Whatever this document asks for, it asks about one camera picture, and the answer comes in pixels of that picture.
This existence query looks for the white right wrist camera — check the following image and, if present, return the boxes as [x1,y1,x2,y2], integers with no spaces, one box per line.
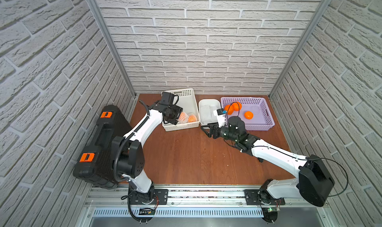
[213,109,227,127]

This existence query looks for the purple perforated plastic basket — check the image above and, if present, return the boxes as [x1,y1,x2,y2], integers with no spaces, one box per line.
[220,97,275,131]

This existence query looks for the white foam net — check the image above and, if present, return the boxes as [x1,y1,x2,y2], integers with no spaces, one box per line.
[200,105,218,125]

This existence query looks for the black tool case orange latches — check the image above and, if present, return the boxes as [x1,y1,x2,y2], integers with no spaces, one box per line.
[73,105,132,190]

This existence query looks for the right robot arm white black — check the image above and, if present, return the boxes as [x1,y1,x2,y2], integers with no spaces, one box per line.
[201,116,335,207]

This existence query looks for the bare orange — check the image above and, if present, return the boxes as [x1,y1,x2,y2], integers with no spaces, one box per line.
[231,102,242,112]
[244,111,254,120]
[224,104,235,115]

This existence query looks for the white plastic tub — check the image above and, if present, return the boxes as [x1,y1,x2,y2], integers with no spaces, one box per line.
[199,99,221,125]

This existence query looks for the white perforated plastic basket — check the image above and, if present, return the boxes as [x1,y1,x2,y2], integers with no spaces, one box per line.
[162,88,200,132]

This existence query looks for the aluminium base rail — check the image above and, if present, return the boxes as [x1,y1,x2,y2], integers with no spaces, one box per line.
[75,184,339,227]

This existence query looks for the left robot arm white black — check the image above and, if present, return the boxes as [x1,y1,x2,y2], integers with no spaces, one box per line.
[112,92,183,194]

